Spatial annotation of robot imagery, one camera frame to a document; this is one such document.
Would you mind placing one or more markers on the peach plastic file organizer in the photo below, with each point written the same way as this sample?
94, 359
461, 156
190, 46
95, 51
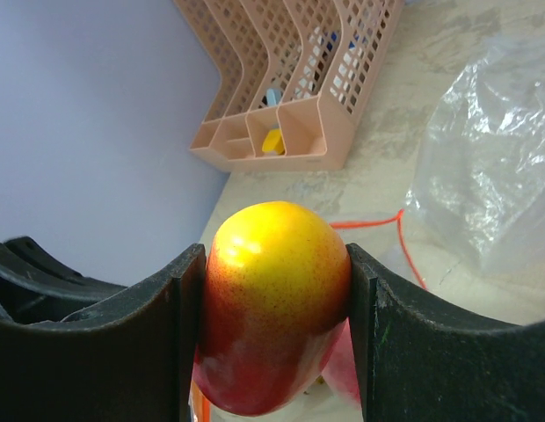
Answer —
306, 67

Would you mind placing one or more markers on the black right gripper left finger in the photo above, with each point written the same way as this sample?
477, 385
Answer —
73, 348

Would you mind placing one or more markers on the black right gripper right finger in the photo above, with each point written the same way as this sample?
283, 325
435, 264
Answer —
421, 358

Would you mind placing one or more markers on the yellow block in organizer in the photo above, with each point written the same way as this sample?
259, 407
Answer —
273, 143

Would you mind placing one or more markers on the red yellow mango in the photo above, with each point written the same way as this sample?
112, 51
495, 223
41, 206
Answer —
275, 300

